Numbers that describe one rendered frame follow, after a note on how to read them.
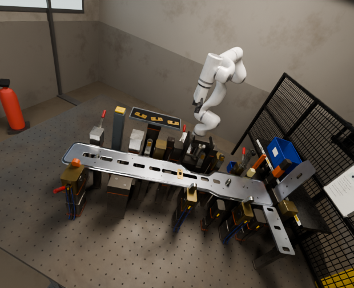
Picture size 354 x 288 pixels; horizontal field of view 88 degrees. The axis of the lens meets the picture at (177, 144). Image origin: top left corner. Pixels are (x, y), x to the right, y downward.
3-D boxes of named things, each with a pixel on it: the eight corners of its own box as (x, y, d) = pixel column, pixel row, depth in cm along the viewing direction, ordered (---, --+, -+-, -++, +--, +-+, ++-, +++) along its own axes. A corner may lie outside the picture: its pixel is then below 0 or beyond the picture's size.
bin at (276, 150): (274, 170, 150) (285, 159, 142) (266, 146, 174) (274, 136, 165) (293, 175, 151) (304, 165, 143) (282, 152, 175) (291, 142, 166)
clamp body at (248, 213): (219, 244, 125) (245, 220, 103) (217, 227, 134) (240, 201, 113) (228, 245, 126) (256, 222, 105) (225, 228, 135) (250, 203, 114)
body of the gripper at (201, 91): (197, 78, 107) (191, 95, 114) (200, 85, 100) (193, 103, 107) (209, 80, 109) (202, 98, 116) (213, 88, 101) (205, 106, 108)
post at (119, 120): (109, 156, 154) (113, 112, 127) (112, 150, 160) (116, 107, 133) (119, 158, 155) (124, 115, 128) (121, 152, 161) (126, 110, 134)
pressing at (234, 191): (56, 166, 101) (56, 164, 100) (74, 140, 119) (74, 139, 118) (274, 208, 124) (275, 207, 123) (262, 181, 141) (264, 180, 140)
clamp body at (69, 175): (63, 219, 109) (55, 183, 87) (73, 199, 120) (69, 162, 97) (78, 222, 111) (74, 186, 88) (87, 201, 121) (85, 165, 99)
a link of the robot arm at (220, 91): (205, 127, 153) (189, 117, 158) (210, 124, 163) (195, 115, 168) (238, 68, 128) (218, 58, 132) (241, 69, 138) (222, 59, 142)
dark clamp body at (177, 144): (161, 180, 151) (173, 147, 127) (162, 170, 160) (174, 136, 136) (169, 182, 152) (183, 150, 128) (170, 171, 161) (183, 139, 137)
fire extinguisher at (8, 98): (20, 120, 248) (5, 73, 207) (38, 128, 246) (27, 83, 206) (-1, 130, 226) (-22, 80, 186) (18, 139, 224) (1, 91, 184)
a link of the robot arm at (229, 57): (243, 72, 116) (222, 88, 97) (221, 62, 120) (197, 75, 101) (250, 58, 109) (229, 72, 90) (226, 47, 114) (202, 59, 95)
